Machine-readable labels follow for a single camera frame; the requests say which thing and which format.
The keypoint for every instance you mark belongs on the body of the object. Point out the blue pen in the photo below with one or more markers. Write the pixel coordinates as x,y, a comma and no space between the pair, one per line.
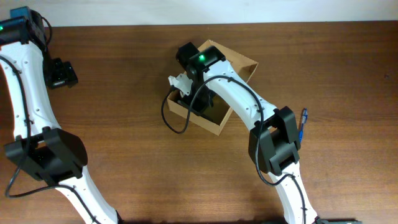
303,122

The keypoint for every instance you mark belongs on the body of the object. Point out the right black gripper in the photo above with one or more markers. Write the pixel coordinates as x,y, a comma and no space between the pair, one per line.
199,106

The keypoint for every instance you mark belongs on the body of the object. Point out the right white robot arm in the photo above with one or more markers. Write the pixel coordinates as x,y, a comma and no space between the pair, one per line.
274,140

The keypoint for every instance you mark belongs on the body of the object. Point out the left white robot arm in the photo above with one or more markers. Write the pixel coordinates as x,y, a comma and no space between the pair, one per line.
47,157

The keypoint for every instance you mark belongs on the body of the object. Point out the brown cardboard box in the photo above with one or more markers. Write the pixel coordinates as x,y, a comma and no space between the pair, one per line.
244,66

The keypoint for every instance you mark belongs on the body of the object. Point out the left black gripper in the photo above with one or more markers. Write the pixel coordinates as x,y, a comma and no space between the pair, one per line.
66,74

